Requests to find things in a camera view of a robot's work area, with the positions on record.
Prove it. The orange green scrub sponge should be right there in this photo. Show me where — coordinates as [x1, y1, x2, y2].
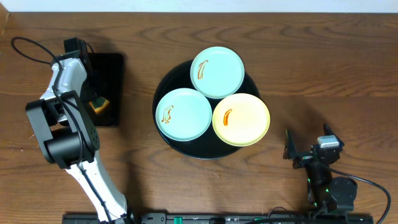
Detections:
[89, 96, 109, 114]

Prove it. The black rectangular water tray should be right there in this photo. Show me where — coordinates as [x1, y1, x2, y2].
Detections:
[81, 53, 124, 127]

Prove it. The yellow plate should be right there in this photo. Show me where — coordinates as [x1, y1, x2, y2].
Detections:
[212, 93, 271, 147]

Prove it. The black round tray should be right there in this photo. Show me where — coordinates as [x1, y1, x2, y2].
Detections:
[152, 60, 241, 159]

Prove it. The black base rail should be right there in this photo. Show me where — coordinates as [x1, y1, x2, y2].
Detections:
[61, 212, 374, 224]

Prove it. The mint plate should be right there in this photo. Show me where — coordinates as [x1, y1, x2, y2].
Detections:
[155, 88, 212, 141]
[190, 47, 245, 99]

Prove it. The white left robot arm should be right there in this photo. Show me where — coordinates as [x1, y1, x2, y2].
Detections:
[25, 38, 134, 223]

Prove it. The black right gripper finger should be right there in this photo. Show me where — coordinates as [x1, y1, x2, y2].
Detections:
[323, 123, 345, 146]
[283, 129, 297, 159]

